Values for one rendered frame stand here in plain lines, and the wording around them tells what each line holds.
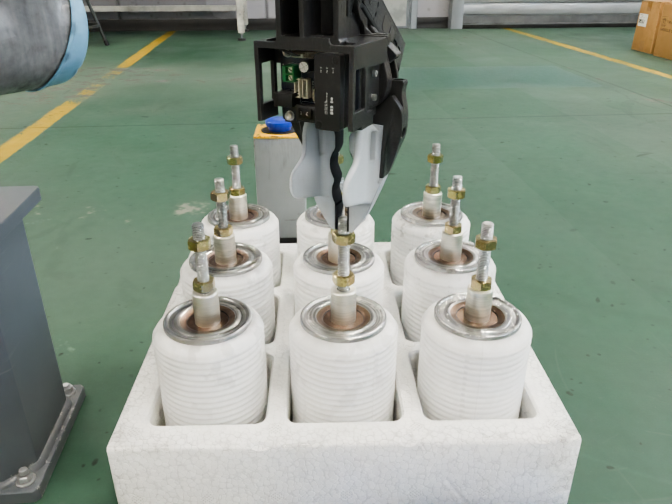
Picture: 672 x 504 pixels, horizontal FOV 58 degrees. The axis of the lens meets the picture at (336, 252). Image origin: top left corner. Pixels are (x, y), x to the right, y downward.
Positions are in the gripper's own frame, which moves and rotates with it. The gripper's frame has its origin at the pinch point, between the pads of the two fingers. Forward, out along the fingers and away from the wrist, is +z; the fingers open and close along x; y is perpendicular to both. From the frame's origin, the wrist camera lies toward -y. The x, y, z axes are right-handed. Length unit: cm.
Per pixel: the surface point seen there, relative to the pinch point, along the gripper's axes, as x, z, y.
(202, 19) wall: -309, 27, -397
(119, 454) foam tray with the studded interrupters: -12.9, 17.6, 15.8
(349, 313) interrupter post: 0.9, 8.7, 1.3
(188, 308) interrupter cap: -13.0, 9.5, 5.4
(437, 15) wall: -138, 25, -498
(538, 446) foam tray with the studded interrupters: 17.6, 17.7, 0.4
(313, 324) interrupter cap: -1.7, 9.6, 2.9
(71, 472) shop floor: -31.1, 35.0, 7.8
